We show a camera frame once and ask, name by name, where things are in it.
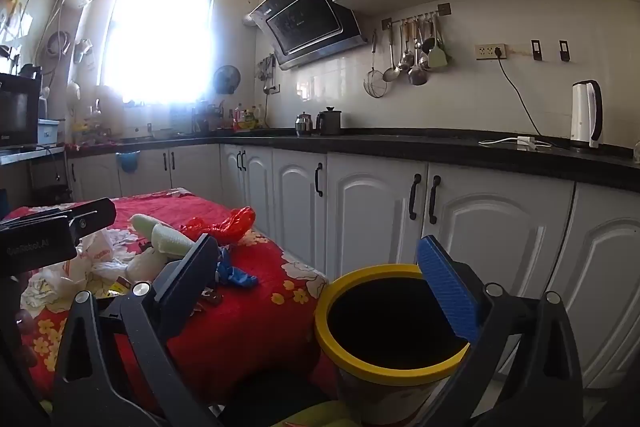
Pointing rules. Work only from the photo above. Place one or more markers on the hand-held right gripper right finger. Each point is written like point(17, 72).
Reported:
point(447, 289)

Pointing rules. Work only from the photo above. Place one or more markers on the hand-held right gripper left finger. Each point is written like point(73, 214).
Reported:
point(192, 274)

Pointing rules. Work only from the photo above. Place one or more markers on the yellow rimmed trash bin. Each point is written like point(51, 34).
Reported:
point(390, 322)

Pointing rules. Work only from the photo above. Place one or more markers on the red plastic bag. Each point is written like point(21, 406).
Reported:
point(235, 223)

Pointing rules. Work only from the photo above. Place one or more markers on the white crumpled paper trash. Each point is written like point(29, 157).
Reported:
point(100, 252)

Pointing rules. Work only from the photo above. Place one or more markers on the small brown wrapper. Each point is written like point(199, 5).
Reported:
point(212, 298)

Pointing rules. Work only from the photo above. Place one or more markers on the blue plastic bag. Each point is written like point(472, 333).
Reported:
point(236, 277)

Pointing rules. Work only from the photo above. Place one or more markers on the pale green foam sleeve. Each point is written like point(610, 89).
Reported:
point(165, 237)

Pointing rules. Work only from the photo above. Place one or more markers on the red floral tablecloth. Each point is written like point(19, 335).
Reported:
point(260, 307)

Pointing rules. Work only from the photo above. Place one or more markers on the pale blue storage box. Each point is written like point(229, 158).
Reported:
point(48, 133)

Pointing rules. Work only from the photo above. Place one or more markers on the white lower cabinets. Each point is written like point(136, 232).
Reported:
point(370, 207)

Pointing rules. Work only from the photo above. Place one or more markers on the blue hanging bin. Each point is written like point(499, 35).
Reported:
point(129, 161)

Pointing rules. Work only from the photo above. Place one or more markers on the black microwave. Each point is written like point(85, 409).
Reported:
point(17, 112)

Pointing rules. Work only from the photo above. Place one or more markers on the black countertop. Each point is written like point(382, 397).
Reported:
point(450, 152)

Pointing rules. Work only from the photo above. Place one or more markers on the row of condiment bottles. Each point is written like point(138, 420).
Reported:
point(246, 119)

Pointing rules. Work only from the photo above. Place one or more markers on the person's yellow-green clothing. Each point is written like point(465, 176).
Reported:
point(320, 418)

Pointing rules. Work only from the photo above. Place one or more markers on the steel pot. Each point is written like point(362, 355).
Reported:
point(303, 124)

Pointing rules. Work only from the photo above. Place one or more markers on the black pot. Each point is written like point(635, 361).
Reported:
point(328, 122)

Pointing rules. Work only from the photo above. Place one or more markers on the hanging kitchen tools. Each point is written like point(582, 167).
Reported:
point(268, 74)

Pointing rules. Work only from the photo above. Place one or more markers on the large steel ladle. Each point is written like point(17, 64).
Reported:
point(418, 77)

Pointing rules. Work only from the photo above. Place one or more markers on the white electric kettle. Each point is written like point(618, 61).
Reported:
point(582, 117)

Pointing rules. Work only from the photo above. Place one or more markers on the steel slotted spoon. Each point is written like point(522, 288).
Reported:
point(391, 74)

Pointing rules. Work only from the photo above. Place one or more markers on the green spatula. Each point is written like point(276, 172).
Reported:
point(437, 57)

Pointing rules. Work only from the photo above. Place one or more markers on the small steel ladle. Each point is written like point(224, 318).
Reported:
point(406, 57)

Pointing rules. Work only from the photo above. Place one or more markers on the kitchen window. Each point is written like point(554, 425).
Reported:
point(155, 37)

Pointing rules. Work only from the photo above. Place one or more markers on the black range hood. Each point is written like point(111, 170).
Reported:
point(310, 22)

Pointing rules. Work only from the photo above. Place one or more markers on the round wall fan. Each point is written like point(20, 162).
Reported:
point(227, 79)

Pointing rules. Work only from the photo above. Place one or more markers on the beige wall outlet strip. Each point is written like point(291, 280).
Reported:
point(487, 51)

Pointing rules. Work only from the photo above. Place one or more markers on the wall poster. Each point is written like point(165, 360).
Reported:
point(12, 2)

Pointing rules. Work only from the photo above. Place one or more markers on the silver duct pipe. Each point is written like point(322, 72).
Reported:
point(250, 20)

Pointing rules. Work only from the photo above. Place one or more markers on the wall utensil rail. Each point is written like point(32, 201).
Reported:
point(415, 17)

